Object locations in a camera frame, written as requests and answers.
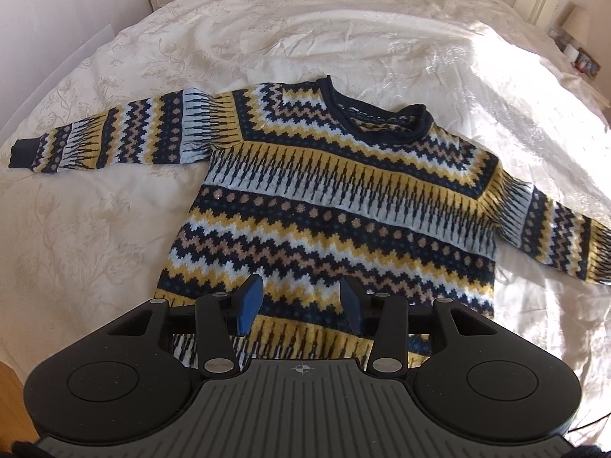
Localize navy yellow patterned knit sweater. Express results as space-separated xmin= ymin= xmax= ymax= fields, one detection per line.
xmin=10 ymin=77 xmax=610 ymax=360

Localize table lamp cream shade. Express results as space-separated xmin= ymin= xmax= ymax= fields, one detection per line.
xmin=561 ymin=5 xmax=592 ymax=47

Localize items on right nightstand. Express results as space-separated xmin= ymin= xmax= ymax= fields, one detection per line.
xmin=563 ymin=44 xmax=601 ymax=79

